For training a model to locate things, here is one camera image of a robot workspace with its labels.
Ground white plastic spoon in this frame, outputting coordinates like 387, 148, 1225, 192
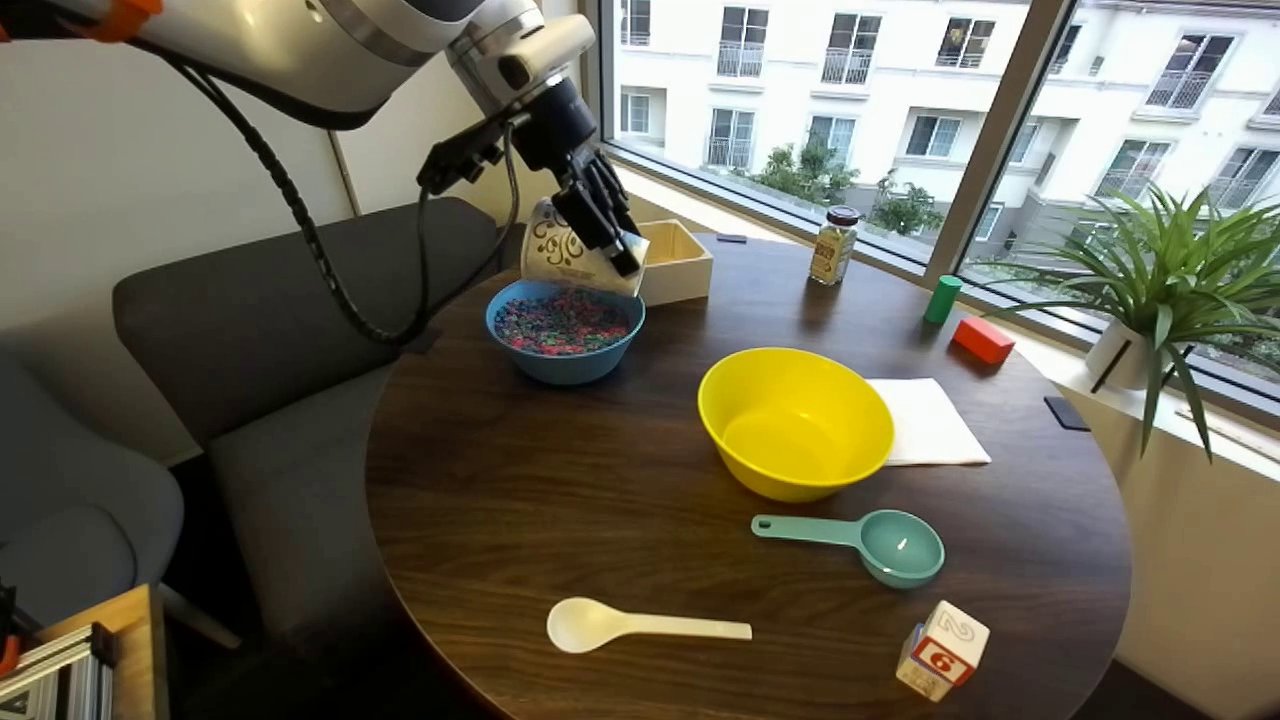
543, 591, 755, 659

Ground small white carton box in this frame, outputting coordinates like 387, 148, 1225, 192
893, 596, 994, 708

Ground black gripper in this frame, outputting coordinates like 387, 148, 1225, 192
506, 77, 649, 278

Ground green block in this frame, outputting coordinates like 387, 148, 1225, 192
919, 273, 966, 331

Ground white wooden box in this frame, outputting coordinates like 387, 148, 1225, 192
635, 216, 717, 311

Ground dark grey armchair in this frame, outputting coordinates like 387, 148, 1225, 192
111, 197, 535, 645

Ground blue plastic bowl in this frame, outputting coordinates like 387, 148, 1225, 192
479, 277, 652, 393

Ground yellow plastic bowl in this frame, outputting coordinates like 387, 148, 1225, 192
691, 345, 898, 509

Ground glass jar with black lid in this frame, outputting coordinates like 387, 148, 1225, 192
803, 206, 865, 290

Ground white patterned paper coffee cup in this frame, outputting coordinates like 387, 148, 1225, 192
516, 201, 652, 301

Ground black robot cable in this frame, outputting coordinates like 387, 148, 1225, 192
165, 56, 529, 353

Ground white paper napkin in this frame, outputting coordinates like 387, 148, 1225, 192
865, 374, 994, 472

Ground colourful cereal in blue bowl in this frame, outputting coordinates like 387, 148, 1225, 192
493, 288, 641, 359

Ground teal measuring scoop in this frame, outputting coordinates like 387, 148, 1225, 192
747, 502, 951, 596

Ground window frame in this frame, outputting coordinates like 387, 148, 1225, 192
583, 0, 1280, 422

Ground green potted plant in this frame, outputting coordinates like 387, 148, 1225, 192
1022, 185, 1280, 463

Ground aluminium and wood robot stand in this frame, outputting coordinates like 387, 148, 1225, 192
0, 579, 171, 720

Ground red block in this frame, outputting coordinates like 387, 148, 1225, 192
946, 315, 1018, 372

